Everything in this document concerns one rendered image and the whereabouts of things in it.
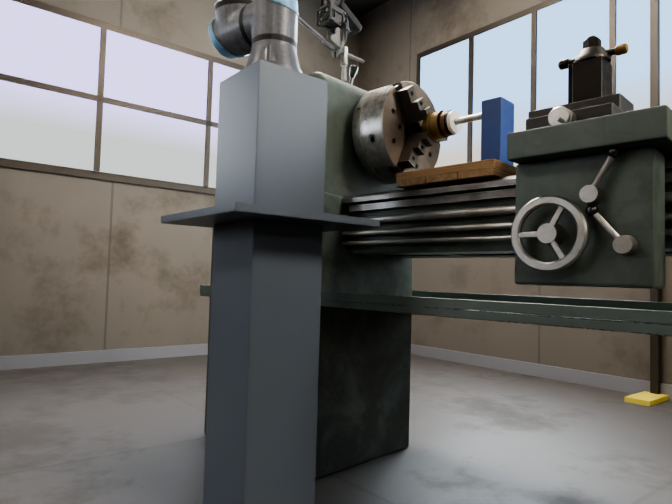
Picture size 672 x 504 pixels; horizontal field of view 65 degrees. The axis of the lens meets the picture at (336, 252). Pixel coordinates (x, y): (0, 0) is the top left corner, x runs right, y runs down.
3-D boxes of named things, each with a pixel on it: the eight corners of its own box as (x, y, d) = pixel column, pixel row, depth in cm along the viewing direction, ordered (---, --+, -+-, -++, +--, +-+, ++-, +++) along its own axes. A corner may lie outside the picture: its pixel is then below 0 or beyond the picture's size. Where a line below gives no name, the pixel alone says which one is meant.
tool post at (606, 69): (567, 106, 122) (567, 64, 123) (579, 113, 128) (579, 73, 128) (601, 98, 117) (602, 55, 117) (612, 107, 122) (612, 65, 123)
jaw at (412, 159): (407, 145, 170) (396, 175, 166) (398, 135, 167) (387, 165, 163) (436, 139, 162) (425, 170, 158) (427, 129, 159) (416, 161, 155)
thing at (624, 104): (527, 132, 127) (528, 111, 127) (545, 140, 134) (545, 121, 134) (620, 115, 113) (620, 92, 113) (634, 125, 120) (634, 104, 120)
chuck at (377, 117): (352, 163, 160) (368, 70, 166) (412, 195, 182) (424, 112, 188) (375, 159, 154) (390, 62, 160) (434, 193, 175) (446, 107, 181)
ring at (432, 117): (418, 109, 161) (444, 103, 154) (435, 116, 167) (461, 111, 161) (418, 139, 160) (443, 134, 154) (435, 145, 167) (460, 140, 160)
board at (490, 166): (396, 187, 148) (396, 173, 149) (463, 202, 174) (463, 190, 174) (493, 174, 127) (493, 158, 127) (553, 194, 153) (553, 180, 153)
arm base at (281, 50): (263, 64, 123) (264, 23, 124) (232, 82, 135) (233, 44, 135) (314, 81, 133) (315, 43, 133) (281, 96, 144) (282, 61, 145)
